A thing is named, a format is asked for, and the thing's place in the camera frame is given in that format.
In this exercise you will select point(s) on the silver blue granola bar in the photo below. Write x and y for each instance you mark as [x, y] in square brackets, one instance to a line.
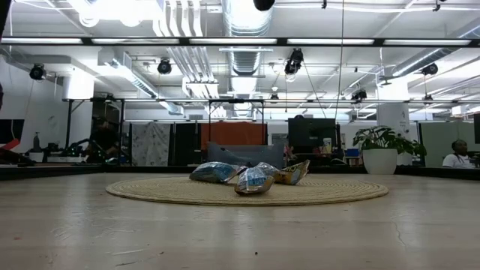
[213, 172]
[268, 168]

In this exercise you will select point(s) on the yellow granola bar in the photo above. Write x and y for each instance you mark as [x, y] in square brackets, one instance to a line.
[292, 174]

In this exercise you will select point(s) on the blue white granola bar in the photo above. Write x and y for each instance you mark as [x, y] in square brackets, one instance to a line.
[253, 183]

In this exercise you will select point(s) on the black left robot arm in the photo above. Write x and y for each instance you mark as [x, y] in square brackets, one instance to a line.
[3, 11]

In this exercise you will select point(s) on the black ceiling spotlight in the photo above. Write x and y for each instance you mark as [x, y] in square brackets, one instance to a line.
[359, 95]
[430, 69]
[37, 72]
[164, 66]
[293, 62]

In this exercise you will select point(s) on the orange partition panel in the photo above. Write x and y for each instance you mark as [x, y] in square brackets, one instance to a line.
[232, 133]

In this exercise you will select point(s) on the black monitor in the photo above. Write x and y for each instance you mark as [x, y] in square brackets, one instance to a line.
[311, 131]

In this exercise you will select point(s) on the dark grey plastic bin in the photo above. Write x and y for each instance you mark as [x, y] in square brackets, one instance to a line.
[243, 153]

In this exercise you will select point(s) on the white wipes canister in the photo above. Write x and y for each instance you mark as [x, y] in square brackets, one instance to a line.
[327, 145]

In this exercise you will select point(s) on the white building column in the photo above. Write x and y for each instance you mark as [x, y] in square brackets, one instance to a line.
[393, 108]

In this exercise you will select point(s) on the blue box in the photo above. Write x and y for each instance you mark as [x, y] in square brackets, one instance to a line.
[352, 152]

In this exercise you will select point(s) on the grey patterned cloth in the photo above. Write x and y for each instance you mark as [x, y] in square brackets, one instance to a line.
[150, 144]

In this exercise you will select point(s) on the green plant in white pot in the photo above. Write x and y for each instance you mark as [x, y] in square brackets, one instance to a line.
[380, 159]

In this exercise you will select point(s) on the round woven straw placemat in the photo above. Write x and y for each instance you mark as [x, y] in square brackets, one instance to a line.
[337, 189]

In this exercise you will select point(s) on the person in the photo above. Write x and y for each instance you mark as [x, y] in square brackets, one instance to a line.
[457, 160]
[103, 138]

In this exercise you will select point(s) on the pale green partition panel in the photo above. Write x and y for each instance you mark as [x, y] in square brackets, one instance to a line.
[438, 138]

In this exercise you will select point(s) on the silver ventilation duct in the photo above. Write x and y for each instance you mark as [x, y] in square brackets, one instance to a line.
[245, 22]

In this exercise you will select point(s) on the black background rig frame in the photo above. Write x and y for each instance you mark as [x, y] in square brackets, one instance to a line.
[236, 101]
[69, 123]

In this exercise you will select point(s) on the black aluminium rig frame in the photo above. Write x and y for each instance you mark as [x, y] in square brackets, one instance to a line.
[56, 173]

